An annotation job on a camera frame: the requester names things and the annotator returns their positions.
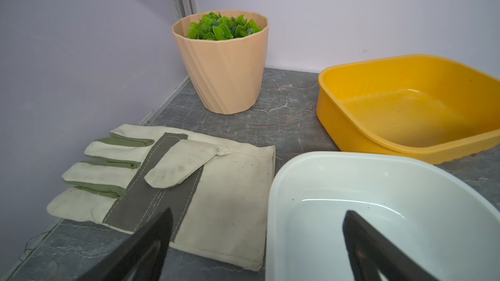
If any beige green work glove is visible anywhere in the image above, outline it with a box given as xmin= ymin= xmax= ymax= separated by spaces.
xmin=47 ymin=124 xmax=276 ymax=271

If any white basin near left arm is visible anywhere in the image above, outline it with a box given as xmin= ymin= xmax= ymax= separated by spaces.
xmin=265 ymin=152 xmax=499 ymax=280

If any peach plastic plant pot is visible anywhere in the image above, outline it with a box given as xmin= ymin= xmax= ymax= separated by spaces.
xmin=172 ymin=10 xmax=270 ymax=114

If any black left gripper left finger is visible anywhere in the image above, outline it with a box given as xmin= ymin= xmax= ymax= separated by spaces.
xmin=78 ymin=208 xmax=173 ymax=280

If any green artificial plant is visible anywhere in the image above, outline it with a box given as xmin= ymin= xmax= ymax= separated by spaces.
xmin=186 ymin=12 xmax=263 ymax=41

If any yellow plastic basin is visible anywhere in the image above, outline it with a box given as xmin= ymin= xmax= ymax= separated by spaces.
xmin=316 ymin=55 xmax=499 ymax=164

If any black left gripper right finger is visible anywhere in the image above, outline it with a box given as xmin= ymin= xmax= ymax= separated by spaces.
xmin=342 ymin=210 xmax=436 ymax=280

